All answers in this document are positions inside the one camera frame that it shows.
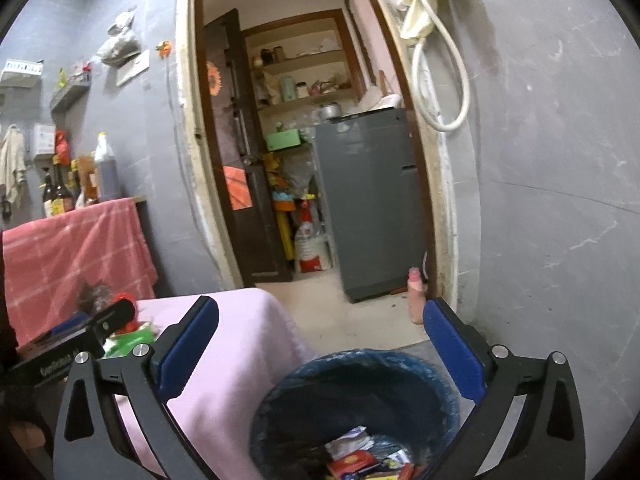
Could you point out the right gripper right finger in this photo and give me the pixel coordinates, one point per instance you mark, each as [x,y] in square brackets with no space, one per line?
[548,441]

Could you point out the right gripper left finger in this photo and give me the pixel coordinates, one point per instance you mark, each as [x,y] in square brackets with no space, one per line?
[91,440]

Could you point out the red plastic bag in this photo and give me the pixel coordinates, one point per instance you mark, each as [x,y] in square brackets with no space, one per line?
[132,323]

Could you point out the blue trash bin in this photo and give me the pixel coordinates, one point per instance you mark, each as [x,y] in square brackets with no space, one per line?
[390,394]

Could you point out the trash inside bin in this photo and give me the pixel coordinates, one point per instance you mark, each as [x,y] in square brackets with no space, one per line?
[358,455]

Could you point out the green plastic wrapper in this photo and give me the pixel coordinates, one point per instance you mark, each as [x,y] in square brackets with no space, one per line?
[119,345]

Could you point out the red checked cloth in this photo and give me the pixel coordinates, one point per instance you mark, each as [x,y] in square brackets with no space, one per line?
[49,261]

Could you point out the dark sauce bottle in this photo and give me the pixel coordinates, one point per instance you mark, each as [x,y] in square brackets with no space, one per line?
[63,198]

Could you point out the brown snack packet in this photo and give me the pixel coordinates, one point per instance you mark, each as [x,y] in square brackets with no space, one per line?
[87,176]

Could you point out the hanging white towel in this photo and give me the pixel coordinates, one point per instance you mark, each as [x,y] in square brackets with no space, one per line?
[13,169]

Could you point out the large dark liquid jug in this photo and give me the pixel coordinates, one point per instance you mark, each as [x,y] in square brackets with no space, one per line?
[107,180]

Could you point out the pink floral table cloth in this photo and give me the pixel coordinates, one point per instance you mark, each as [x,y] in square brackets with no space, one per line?
[255,345]

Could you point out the pink bottle on floor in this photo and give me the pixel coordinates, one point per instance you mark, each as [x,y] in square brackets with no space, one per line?
[416,296]

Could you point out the red white sack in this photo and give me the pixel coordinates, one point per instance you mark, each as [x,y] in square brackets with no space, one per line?
[311,250]

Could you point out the dark wooden door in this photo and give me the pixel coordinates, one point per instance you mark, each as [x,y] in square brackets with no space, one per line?
[258,246]

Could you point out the green box on shelf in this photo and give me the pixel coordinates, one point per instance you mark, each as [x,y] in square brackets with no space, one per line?
[282,140]

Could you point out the grey refrigerator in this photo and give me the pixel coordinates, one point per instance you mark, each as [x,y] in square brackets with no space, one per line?
[370,193]

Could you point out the metal pot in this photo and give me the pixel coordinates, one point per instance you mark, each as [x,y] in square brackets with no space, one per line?
[329,111]

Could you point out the wall shelf rack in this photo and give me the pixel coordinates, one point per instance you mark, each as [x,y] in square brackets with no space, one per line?
[64,98]

